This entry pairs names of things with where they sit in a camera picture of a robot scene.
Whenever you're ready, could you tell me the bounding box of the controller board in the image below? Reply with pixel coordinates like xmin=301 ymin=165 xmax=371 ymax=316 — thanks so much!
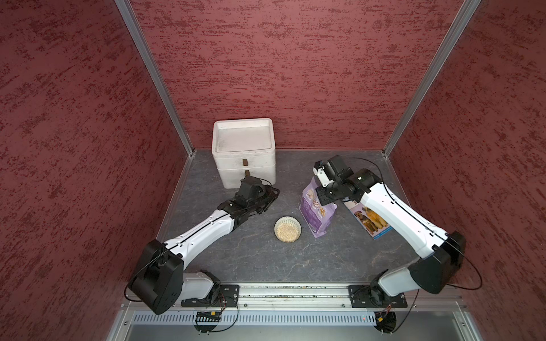
xmin=375 ymin=311 xmax=398 ymax=334
xmin=195 ymin=311 xmax=223 ymax=323

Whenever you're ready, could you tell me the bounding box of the perforated cable duct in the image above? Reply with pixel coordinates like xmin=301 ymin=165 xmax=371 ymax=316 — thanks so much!
xmin=131 ymin=311 xmax=375 ymax=327

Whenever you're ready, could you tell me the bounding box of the left controller board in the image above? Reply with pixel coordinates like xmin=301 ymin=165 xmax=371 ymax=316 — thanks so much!
xmin=195 ymin=311 xmax=223 ymax=323

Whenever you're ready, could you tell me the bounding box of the right corner aluminium post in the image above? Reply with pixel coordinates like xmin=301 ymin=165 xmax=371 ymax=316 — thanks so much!
xmin=382 ymin=0 xmax=481 ymax=159

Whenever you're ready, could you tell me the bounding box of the white three-drawer storage box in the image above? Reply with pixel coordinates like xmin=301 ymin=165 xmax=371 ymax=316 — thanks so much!
xmin=212 ymin=118 xmax=277 ymax=189

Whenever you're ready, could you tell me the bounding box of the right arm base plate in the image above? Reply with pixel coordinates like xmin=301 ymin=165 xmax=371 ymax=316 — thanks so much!
xmin=348 ymin=286 xmax=408 ymax=309

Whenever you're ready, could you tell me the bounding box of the purple oats bag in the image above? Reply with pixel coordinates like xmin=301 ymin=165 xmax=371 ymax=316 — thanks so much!
xmin=299 ymin=178 xmax=337 ymax=238

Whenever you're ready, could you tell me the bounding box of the left corner aluminium post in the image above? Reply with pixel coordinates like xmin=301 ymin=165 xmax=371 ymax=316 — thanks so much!
xmin=115 ymin=0 xmax=195 ymax=157

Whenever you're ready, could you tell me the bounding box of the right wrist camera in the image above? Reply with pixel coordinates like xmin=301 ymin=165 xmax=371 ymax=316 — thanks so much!
xmin=313 ymin=161 xmax=333 ymax=188

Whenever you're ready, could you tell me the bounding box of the corner aluminium post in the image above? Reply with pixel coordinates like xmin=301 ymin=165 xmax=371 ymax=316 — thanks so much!
xmin=115 ymin=0 xmax=195 ymax=157
xmin=382 ymin=0 xmax=481 ymax=159

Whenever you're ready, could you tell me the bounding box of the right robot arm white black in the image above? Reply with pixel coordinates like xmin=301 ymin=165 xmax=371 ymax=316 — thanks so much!
xmin=314 ymin=155 xmax=467 ymax=307

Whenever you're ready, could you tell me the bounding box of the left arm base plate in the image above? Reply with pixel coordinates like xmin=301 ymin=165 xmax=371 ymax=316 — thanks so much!
xmin=181 ymin=284 xmax=240 ymax=308

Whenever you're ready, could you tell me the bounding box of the right controller board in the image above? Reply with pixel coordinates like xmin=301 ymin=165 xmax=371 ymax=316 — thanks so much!
xmin=375 ymin=311 xmax=398 ymax=334

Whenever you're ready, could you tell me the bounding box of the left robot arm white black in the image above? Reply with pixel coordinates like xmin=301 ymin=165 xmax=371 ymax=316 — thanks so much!
xmin=124 ymin=176 xmax=280 ymax=315

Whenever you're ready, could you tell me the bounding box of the green patterned breakfast bowl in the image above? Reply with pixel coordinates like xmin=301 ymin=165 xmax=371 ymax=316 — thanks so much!
xmin=274 ymin=216 xmax=301 ymax=242

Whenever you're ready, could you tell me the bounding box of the dog book Why Dogs Bark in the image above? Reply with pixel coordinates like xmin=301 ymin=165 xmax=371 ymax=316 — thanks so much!
xmin=344 ymin=200 xmax=392 ymax=240

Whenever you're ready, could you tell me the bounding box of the aluminium mounting rail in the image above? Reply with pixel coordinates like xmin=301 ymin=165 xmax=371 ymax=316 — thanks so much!
xmin=121 ymin=280 xmax=468 ymax=311

